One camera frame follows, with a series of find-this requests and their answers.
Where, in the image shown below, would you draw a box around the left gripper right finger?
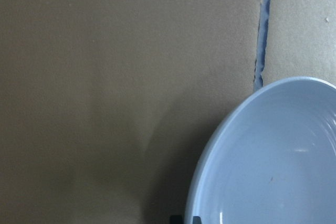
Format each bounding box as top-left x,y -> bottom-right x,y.
193,216 -> 202,224

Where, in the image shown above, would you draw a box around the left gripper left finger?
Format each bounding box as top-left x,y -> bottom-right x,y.
169,215 -> 183,224

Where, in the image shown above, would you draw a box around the blue ceramic plate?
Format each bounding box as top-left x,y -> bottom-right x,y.
184,77 -> 335,223

